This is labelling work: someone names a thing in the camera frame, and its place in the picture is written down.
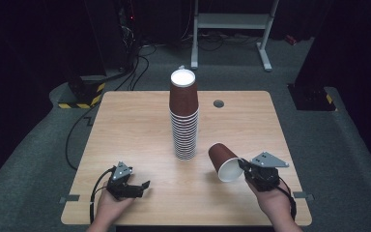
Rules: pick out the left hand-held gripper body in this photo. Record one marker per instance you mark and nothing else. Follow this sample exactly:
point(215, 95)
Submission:
point(119, 182)

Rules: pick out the person's left hand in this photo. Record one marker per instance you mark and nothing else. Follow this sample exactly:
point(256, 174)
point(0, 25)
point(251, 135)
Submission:
point(111, 206)

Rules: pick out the black yellow striped stand base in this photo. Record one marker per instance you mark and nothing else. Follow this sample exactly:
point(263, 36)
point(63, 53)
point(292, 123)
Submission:
point(312, 98)
point(83, 93)

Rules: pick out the white metal stand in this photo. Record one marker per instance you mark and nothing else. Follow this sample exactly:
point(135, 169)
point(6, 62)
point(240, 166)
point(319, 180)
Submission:
point(233, 21)

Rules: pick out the single brown paper cup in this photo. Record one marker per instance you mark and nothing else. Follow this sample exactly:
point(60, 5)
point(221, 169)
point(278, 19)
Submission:
point(222, 159)

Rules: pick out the stack of brown paper cups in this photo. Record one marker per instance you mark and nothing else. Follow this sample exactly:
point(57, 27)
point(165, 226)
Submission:
point(184, 109)

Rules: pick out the grey table edge bracket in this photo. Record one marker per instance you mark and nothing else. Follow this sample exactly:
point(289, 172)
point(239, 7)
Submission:
point(302, 195)
point(70, 198)

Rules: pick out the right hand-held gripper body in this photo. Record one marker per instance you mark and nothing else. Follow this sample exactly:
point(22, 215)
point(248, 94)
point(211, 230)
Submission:
point(265, 172)

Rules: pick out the small white floor object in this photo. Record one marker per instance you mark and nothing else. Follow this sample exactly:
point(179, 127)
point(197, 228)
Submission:
point(181, 67)

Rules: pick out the small red floor object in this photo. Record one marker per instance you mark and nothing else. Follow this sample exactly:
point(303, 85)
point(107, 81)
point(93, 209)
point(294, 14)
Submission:
point(291, 40)

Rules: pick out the person's right hand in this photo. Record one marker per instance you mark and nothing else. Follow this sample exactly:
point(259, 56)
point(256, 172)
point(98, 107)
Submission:
point(272, 203)

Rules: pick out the black equipment rack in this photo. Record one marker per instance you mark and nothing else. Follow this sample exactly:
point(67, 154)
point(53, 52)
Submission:
point(109, 32)

